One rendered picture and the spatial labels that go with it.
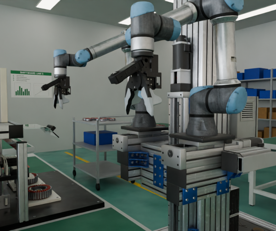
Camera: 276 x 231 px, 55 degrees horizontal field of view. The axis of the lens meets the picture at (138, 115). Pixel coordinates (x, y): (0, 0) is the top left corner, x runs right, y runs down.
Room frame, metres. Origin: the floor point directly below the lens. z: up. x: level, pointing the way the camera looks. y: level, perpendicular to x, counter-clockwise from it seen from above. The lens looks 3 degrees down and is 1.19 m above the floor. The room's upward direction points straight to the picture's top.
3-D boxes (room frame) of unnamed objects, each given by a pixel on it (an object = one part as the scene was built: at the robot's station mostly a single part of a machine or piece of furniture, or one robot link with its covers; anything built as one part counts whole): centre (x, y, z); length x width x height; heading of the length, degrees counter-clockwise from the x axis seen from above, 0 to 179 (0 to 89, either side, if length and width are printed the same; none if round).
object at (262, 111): (6.85, -3.26, 0.92); 0.40 x 0.36 x 0.27; 122
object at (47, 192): (1.15, 0.44, 0.80); 0.11 x 0.11 x 0.04
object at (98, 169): (4.04, 0.54, 0.51); 1.01 x 0.60 x 1.01; 34
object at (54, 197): (1.15, 0.43, 0.78); 0.15 x 0.15 x 0.01; 34
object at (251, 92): (7.05, -3.11, 1.41); 0.42 x 0.28 x 0.26; 126
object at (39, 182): (1.35, 0.57, 0.78); 0.15 x 0.15 x 0.01; 34
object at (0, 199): (1.07, 0.55, 0.80); 0.08 x 0.05 x 0.06; 34
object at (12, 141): (1.19, 0.59, 1.03); 0.62 x 0.01 x 0.03; 34
